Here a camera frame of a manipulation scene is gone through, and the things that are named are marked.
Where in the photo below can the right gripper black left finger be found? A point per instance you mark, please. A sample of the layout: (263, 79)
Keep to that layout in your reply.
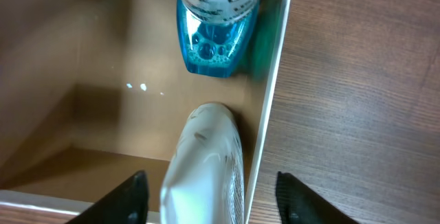
(126, 204)

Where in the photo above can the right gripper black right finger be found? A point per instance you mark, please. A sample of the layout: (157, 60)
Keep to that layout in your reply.
(299, 204)

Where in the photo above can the white lotion tube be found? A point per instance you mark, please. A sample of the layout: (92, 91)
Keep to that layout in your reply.
(204, 182)

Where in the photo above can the blue Listerine mouthwash bottle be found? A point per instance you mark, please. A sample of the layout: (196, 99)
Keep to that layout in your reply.
(214, 34)

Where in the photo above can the white square container box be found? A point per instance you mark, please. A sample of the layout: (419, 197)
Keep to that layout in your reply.
(93, 91)

